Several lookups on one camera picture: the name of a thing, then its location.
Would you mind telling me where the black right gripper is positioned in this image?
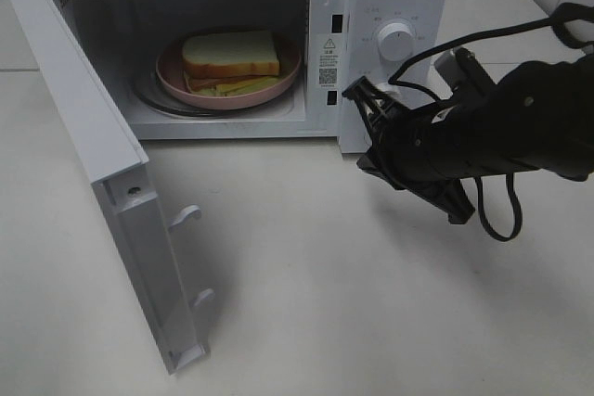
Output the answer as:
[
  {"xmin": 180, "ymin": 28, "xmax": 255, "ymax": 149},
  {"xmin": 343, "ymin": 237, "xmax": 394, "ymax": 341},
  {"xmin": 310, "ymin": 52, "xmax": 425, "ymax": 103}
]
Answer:
[{"xmin": 342, "ymin": 76, "xmax": 473, "ymax": 224}]

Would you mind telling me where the white microwave knob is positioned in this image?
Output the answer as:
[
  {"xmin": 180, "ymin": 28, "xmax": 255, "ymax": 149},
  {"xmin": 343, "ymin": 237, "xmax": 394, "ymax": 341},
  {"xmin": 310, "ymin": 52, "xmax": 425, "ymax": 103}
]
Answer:
[
  {"xmin": 374, "ymin": 83, "xmax": 402, "ymax": 102},
  {"xmin": 376, "ymin": 19, "xmax": 415, "ymax": 62}
]

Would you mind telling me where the white bread sandwich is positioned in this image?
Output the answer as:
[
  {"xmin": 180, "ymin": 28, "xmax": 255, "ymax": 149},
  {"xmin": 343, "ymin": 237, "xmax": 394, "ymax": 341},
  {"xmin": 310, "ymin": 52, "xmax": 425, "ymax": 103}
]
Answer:
[{"xmin": 181, "ymin": 31, "xmax": 280, "ymax": 96}]

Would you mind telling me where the pink round plate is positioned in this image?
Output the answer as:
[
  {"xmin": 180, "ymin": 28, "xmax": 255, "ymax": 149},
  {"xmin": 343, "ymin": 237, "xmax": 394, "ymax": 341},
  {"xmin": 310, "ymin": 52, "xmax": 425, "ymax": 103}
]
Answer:
[{"xmin": 155, "ymin": 34, "xmax": 303, "ymax": 111}]

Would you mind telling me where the white microwave door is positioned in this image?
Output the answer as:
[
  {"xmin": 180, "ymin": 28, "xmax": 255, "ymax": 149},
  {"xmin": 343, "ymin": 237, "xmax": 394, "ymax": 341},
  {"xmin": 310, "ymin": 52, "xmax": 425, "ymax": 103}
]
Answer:
[{"xmin": 10, "ymin": 0, "xmax": 214, "ymax": 374}]

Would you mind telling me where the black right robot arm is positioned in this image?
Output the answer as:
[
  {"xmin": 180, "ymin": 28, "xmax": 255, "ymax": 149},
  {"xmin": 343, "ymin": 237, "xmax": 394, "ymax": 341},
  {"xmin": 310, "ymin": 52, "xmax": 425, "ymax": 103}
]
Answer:
[{"xmin": 343, "ymin": 57, "xmax": 593, "ymax": 224}]

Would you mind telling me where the white warning label sticker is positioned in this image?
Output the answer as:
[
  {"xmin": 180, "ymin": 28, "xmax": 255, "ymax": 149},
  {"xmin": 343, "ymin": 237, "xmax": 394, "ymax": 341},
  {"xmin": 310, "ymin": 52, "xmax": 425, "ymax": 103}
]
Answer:
[{"xmin": 314, "ymin": 33, "xmax": 342, "ymax": 88}]

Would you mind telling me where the white microwave oven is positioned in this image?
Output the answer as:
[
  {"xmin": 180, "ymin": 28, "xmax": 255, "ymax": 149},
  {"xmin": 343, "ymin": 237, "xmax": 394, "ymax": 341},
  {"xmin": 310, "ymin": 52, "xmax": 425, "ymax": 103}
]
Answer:
[{"xmin": 59, "ymin": 0, "xmax": 445, "ymax": 153}]

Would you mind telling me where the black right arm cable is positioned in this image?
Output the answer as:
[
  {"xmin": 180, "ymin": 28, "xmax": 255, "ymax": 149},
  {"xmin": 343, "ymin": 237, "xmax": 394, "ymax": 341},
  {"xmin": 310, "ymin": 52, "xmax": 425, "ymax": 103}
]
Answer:
[{"xmin": 387, "ymin": 2, "xmax": 594, "ymax": 242}]

